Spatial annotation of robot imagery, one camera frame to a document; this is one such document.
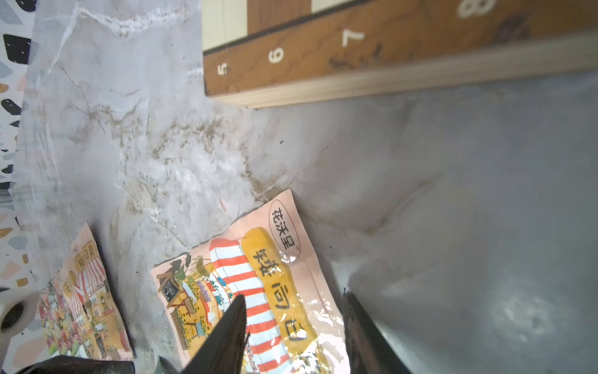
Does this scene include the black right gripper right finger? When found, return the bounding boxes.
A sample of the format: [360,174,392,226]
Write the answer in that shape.
[343,291,411,373]

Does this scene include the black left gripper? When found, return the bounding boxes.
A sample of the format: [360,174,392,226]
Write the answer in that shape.
[18,355,135,374]

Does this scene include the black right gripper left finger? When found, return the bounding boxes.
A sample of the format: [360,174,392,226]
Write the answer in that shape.
[182,295,247,374]

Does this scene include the sunflower seed packet pink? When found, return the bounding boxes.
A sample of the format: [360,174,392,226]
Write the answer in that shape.
[38,224,134,361]
[151,189,350,373]

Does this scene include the wooden chessboard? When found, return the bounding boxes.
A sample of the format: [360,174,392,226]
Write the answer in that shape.
[202,0,597,108]

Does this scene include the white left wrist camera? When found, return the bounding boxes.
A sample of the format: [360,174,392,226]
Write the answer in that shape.
[1,288,40,362]

